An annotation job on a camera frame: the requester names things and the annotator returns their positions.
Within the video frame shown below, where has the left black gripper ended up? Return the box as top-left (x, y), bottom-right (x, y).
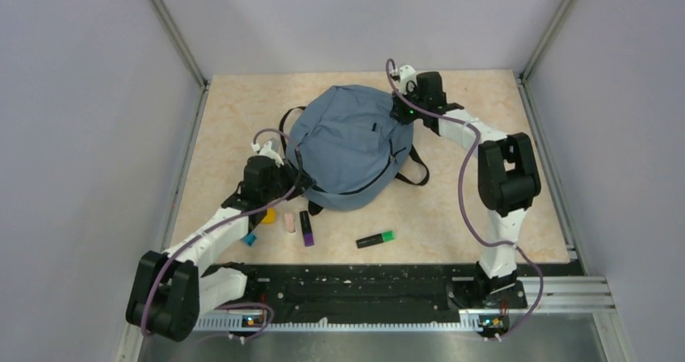
top-left (262, 157), bottom-right (316, 203)

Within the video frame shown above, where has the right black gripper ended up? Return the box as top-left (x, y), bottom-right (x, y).
top-left (391, 85), bottom-right (427, 127)

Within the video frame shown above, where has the blue student backpack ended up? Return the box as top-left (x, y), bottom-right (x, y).
top-left (281, 85), bottom-right (425, 216)

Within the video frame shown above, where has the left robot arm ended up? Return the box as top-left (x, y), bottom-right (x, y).
top-left (125, 152), bottom-right (306, 342)

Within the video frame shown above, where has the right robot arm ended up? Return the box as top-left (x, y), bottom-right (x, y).
top-left (386, 62), bottom-right (541, 307)

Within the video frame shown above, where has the pink eraser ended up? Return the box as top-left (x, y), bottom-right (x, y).
top-left (284, 213), bottom-right (296, 234)

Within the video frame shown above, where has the purple highlighter pen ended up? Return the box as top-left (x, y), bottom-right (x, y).
top-left (299, 211), bottom-right (314, 247)

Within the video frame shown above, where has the yellow sharpener block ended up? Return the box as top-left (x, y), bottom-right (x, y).
top-left (261, 208), bottom-right (277, 225)

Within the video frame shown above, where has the blue small block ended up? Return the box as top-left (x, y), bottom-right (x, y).
top-left (241, 233), bottom-right (257, 246)

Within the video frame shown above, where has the green highlighter pen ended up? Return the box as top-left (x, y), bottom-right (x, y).
top-left (355, 230), bottom-right (395, 249)

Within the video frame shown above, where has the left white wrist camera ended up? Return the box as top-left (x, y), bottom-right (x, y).
top-left (251, 140), bottom-right (284, 167)

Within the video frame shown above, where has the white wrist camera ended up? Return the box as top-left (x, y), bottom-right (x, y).
top-left (251, 140), bottom-right (284, 167)
top-left (390, 65), bottom-right (417, 95)

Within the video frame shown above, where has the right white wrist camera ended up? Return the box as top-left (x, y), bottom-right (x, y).
top-left (390, 65), bottom-right (417, 95)

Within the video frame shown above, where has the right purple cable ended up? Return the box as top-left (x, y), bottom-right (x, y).
top-left (385, 58), bottom-right (544, 342)

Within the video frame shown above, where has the purple cable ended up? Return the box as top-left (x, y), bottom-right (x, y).
top-left (385, 58), bottom-right (544, 342)
top-left (140, 128), bottom-right (306, 344)

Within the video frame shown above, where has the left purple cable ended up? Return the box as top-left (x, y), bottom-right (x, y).
top-left (140, 128), bottom-right (306, 344)

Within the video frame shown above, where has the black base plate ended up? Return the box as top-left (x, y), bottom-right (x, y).
top-left (158, 262), bottom-right (584, 326)

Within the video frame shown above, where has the aluminium frame rail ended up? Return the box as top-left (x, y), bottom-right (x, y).
top-left (116, 273), bottom-right (635, 361)

